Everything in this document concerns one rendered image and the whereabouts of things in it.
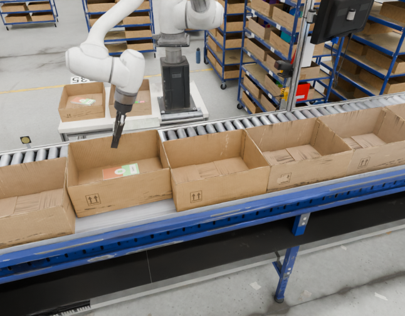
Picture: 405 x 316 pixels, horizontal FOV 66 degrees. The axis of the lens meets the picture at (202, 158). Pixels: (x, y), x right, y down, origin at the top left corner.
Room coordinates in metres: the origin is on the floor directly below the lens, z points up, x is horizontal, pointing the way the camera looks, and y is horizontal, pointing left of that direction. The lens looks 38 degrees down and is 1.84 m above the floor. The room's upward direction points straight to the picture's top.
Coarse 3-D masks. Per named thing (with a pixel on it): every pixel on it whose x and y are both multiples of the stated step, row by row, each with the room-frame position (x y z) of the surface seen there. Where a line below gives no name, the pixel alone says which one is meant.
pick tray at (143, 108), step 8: (144, 80) 2.26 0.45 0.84; (112, 88) 2.17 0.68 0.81; (144, 88) 2.25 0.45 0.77; (112, 96) 2.10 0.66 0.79; (144, 96) 2.15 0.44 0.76; (112, 104) 2.02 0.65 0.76; (136, 104) 1.87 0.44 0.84; (144, 104) 1.88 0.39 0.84; (112, 112) 1.85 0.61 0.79; (136, 112) 1.87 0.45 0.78; (144, 112) 1.88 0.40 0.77
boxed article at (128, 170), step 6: (114, 168) 1.12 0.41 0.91; (120, 168) 1.12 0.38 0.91; (126, 168) 1.12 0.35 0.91; (132, 168) 1.12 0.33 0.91; (138, 168) 1.12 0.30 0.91; (108, 174) 1.07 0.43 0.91; (114, 174) 1.07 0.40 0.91; (120, 174) 1.07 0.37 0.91; (126, 174) 1.07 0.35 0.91; (132, 174) 1.08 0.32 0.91
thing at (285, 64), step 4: (280, 60) 2.01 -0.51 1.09; (284, 60) 2.01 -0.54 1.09; (288, 60) 2.02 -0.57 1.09; (276, 64) 1.98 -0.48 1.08; (280, 64) 1.96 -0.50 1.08; (284, 64) 1.96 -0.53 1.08; (288, 64) 1.97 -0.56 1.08; (292, 64) 1.98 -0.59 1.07; (276, 68) 1.97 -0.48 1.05; (280, 68) 1.96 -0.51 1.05; (284, 68) 1.96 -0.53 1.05; (288, 68) 1.97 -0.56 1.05; (280, 72) 1.99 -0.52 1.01; (284, 72) 1.98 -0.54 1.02; (288, 72) 1.99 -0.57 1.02
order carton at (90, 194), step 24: (72, 144) 1.11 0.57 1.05; (96, 144) 1.14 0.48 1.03; (120, 144) 1.17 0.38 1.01; (144, 144) 1.20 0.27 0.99; (72, 168) 1.02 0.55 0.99; (96, 168) 1.13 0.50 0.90; (144, 168) 1.13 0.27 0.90; (168, 168) 0.95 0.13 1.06; (72, 192) 0.84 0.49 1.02; (96, 192) 0.86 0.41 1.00; (120, 192) 0.89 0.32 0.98; (144, 192) 0.92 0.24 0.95; (168, 192) 0.95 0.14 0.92
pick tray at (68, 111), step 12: (72, 84) 2.17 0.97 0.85; (84, 84) 2.19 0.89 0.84; (96, 84) 2.21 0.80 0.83; (72, 96) 2.15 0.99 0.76; (84, 96) 2.15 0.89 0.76; (96, 96) 2.15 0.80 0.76; (60, 108) 1.85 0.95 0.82; (72, 108) 1.81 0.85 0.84; (84, 108) 1.82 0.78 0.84; (96, 108) 1.84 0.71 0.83; (72, 120) 1.80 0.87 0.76
